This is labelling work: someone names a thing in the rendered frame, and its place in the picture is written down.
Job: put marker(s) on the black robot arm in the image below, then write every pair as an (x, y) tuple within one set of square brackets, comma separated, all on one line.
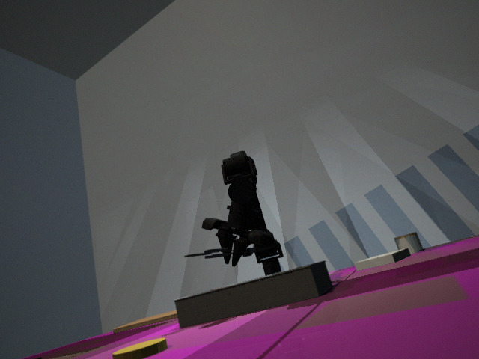
[(240, 172)]

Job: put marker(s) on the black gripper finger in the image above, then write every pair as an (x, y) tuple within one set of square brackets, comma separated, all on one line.
[(226, 242), (239, 248)]

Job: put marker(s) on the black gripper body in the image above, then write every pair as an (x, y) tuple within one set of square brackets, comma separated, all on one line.
[(239, 218)]

